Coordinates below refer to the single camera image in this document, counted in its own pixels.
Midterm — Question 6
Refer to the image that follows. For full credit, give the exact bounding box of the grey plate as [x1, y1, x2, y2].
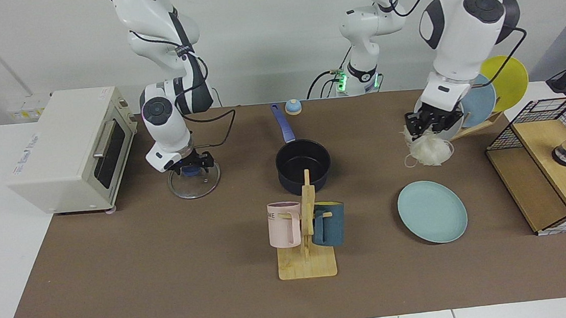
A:
[412, 93, 466, 143]

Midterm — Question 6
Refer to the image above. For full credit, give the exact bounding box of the brown table cloth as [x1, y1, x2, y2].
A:
[0, 77, 566, 318]

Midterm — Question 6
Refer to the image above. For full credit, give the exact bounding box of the wooden plate rack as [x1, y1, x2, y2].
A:
[448, 112, 506, 141]

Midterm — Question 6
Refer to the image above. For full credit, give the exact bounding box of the pale green plate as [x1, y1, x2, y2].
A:
[396, 178, 470, 247]

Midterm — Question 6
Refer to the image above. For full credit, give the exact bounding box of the yellow plate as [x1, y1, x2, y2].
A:
[479, 53, 532, 114]

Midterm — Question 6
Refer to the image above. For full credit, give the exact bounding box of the white wall socket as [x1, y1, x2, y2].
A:
[5, 92, 55, 124]

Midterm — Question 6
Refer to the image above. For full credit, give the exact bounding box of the wooden cup stand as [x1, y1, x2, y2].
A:
[269, 167, 339, 282]

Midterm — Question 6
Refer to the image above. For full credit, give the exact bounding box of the wire basket with wooden floor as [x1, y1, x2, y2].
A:
[482, 97, 566, 240]

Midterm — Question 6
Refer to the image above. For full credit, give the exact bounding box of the glass lid with blue knob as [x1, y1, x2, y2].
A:
[165, 157, 223, 201]

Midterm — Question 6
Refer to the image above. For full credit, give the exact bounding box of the light blue plate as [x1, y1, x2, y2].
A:
[457, 73, 499, 129]

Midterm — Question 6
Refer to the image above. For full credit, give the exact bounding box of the pink cup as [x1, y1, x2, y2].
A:
[266, 201, 304, 250]

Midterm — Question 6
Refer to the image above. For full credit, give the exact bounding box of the pale toaster oven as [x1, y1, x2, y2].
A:
[0, 84, 145, 223]

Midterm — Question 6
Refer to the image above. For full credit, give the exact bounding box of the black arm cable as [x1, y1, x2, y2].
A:
[179, 108, 239, 151]
[469, 0, 532, 89]

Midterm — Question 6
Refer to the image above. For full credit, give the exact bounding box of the white vermicelli bundle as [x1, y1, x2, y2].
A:
[401, 123, 456, 169]

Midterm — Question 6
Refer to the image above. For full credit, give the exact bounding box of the black pot with blue handle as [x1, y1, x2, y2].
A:
[270, 99, 334, 197]

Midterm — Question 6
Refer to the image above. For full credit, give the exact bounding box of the dark teal cup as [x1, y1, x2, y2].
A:
[309, 200, 348, 249]

